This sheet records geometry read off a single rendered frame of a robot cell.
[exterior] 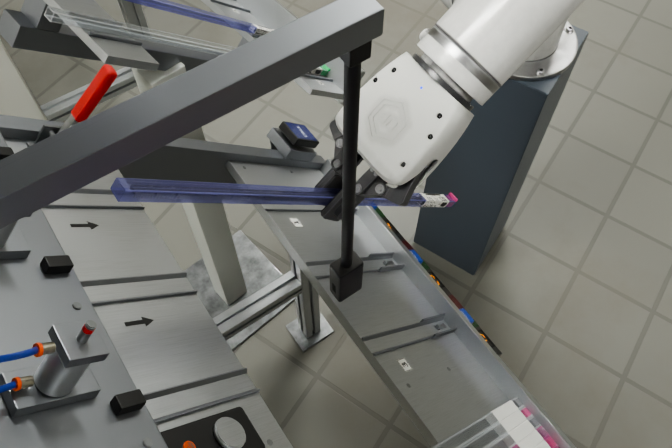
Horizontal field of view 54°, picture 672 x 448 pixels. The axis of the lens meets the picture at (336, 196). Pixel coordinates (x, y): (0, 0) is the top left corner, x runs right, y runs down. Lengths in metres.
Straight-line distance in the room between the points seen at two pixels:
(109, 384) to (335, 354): 1.22
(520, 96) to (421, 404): 0.64
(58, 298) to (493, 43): 0.40
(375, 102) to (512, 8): 0.15
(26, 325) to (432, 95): 0.38
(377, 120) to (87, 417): 0.36
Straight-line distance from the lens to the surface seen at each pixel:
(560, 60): 1.21
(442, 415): 0.74
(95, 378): 0.42
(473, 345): 0.88
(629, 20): 2.47
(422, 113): 0.60
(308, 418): 1.58
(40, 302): 0.46
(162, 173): 0.81
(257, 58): 0.26
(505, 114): 1.24
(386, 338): 0.76
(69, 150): 0.25
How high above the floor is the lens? 1.54
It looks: 58 degrees down
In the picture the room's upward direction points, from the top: straight up
